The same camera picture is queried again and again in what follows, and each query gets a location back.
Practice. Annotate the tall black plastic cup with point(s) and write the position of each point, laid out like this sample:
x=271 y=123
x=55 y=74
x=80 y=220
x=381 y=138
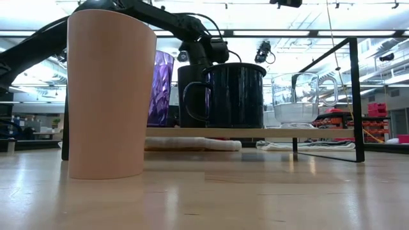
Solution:
x=191 y=73

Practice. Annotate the purple faceted tumbler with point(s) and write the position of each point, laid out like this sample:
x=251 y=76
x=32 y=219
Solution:
x=161 y=89

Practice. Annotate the black enamel mug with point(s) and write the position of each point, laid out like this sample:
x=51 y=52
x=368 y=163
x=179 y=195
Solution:
x=236 y=96

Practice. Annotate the peach plastic cup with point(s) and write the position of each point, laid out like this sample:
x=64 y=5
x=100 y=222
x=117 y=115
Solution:
x=108 y=96

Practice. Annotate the clear plastic cup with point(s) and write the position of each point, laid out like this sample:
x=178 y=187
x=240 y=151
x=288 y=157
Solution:
x=295 y=115

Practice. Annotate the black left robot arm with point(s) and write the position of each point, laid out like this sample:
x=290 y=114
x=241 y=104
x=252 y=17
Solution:
x=32 y=48

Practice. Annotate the white patterned towel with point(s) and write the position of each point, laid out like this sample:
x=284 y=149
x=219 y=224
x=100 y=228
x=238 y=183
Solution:
x=191 y=144

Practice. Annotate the red parts bin rack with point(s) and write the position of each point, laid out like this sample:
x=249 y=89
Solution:
x=377 y=110

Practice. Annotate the grey cloth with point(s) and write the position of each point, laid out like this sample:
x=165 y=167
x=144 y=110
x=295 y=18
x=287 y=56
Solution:
x=329 y=143

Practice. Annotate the pink bin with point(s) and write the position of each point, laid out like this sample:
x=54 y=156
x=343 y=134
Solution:
x=403 y=138

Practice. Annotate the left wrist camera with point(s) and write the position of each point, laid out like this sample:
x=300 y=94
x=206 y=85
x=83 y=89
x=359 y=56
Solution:
x=220 y=51

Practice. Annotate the black hanging camera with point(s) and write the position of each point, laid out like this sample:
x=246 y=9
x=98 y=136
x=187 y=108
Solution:
x=262 y=51

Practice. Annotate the wooden shelf black frame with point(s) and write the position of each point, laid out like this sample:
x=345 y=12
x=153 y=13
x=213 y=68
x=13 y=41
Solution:
x=255 y=133

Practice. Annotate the black rig frame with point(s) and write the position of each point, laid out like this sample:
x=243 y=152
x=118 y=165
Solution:
x=38 y=145

